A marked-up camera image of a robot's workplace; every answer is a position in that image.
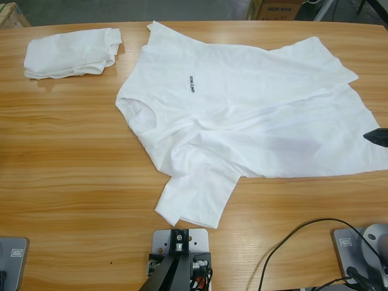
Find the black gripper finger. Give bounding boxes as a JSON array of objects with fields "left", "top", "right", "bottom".
[{"left": 362, "top": 127, "right": 388, "bottom": 149}]

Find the white Unitree print t-shirt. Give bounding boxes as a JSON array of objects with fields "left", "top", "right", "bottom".
[{"left": 115, "top": 20, "right": 388, "bottom": 229}]

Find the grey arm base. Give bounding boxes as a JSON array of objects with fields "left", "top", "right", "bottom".
[
  {"left": 330, "top": 223, "right": 388, "bottom": 286},
  {"left": 0, "top": 236, "right": 30, "bottom": 291}
]

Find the cardboard box with AUX print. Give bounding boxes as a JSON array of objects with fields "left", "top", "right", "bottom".
[{"left": 259, "top": 0, "right": 304, "bottom": 21}]

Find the wooden crate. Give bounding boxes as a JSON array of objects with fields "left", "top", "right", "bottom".
[{"left": 0, "top": 2, "right": 31, "bottom": 30}]

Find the long thin black cable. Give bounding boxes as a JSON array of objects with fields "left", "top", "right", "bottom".
[{"left": 259, "top": 218, "right": 363, "bottom": 291}]

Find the black metal frame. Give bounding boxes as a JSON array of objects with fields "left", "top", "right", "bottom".
[{"left": 356, "top": 0, "right": 388, "bottom": 30}]

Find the black base plug cable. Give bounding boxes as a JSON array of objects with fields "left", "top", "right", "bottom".
[{"left": 315, "top": 266, "right": 388, "bottom": 291}]

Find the white metal frame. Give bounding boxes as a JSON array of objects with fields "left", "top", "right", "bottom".
[{"left": 313, "top": 0, "right": 342, "bottom": 22}]

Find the black bracket with connectors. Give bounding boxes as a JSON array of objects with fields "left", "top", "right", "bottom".
[{"left": 147, "top": 250, "right": 213, "bottom": 291}]

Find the white mount block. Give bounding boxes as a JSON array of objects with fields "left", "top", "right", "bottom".
[{"left": 151, "top": 229, "right": 210, "bottom": 273}]

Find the dark camera post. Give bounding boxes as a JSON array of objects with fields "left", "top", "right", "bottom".
[{"left": 141, "top": 229, "right": 195, "bottom": 291}]

